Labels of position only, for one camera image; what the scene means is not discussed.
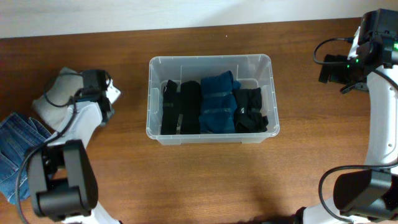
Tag teal blue garment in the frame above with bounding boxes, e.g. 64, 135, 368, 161
199, 70, 241, 134

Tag small black garment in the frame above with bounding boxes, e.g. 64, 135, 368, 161
233, 88, 269, 133

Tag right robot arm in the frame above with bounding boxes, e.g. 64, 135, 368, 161
286, 9, 397, 223

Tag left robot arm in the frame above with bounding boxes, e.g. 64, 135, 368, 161
24, 70, 118, 224

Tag light blue jeans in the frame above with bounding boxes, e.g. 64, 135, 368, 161
32, 67, 83, 131

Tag dark blue folded jeans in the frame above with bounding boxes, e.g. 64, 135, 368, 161
1, 113, 51, 205

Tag large black garment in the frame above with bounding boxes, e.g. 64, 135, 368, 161
160, 80, 201, 135

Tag clear plastic storage bin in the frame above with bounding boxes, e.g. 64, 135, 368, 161
146, 54, 280, 145

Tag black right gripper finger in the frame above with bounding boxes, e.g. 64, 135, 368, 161
318, 54, 335, 83
340, 82, 369, 94

